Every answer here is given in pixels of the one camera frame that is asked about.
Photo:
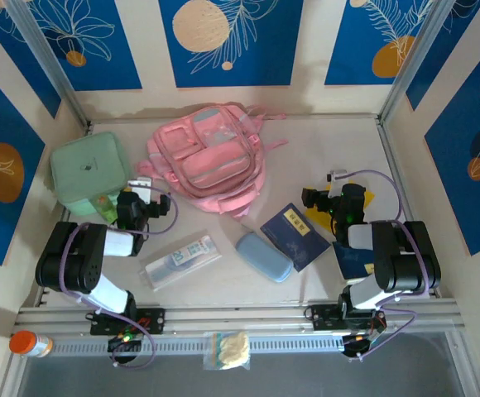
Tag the yellow picture book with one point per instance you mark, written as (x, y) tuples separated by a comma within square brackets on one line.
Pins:
[(316, 218)]

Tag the dark blue book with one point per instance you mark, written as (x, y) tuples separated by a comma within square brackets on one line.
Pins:
[(294, 237), (353, 264)]

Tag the clear plastic stationery box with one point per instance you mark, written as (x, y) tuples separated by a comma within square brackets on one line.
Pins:
[(182, 260)]

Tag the pink student backpack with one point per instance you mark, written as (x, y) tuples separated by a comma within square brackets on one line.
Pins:
[(211, 165)]

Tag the grey-blue pencil case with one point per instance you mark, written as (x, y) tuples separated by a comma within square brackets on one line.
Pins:
[(262, 258)]

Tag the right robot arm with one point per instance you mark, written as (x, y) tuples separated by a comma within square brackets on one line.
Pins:
[(409, 256)]

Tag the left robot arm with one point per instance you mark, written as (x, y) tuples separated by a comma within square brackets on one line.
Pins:
[(74, 256)]

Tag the green lunch bag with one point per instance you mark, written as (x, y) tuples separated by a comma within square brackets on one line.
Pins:
[(87, 169)]

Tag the plastic bag with white gloves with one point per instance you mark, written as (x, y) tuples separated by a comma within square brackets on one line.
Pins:
[(233, 349)]

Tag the orange-capped bottle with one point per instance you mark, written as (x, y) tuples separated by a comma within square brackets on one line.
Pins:
[(22, 342)]

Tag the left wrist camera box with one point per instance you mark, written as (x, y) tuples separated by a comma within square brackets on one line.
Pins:
[(140, 188)]

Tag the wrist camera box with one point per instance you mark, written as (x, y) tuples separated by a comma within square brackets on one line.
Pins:
[(337, 175), (140, 188)]

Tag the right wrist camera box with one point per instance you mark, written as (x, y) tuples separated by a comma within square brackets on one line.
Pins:
[(337, 175)]

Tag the aluminium table side rail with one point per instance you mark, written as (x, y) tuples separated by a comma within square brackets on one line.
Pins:
[(385, 129)]

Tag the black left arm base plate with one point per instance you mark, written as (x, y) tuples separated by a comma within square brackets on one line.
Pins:
[(153, 320)]

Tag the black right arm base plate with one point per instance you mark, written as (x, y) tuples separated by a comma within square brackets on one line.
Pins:
[(323, 316)]

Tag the aluminium mounting rail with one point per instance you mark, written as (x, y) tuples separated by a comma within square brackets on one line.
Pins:
[(231, 316)]

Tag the aluminium frame post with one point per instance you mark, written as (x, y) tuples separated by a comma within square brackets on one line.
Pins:
[(45, 54), (416, 54)]

